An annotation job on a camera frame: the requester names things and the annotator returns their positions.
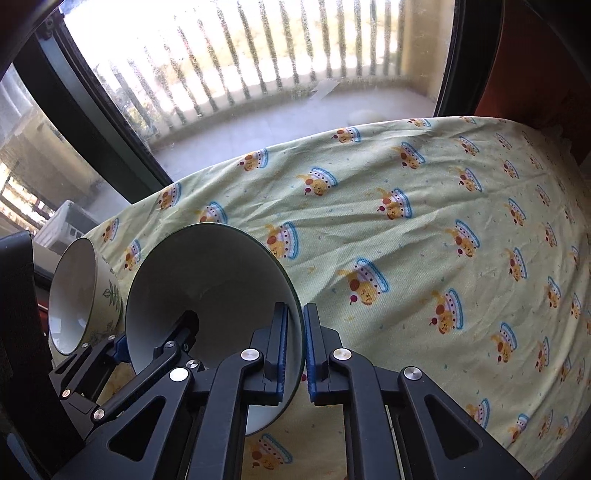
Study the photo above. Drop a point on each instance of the red curtain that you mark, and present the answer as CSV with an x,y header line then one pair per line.
x,y
534,79

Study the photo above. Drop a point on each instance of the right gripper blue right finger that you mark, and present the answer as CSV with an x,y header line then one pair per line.
x,y
337,376

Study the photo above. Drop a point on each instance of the white plastic balcony crate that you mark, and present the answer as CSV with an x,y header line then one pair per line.
x,y
69,223

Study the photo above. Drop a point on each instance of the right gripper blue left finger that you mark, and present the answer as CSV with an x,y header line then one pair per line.
x,y
219,402

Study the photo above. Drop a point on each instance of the balcony metal railing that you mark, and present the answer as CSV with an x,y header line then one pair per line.
x,y
167,65

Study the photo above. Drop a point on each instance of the large floral ceramic bowl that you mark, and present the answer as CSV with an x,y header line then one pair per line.
x,y
232,282

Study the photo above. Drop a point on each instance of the dark window frame post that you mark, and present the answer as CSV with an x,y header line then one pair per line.
x,y
35,40

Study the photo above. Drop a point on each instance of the middle floral ceramic bowl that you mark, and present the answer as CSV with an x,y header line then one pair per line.
x,y
84,303

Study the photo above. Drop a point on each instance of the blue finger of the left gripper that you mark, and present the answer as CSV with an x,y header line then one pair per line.
x,y
121,352

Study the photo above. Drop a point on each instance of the yellow patterned tablecloth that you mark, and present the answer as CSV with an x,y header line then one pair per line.
x,y
461,245

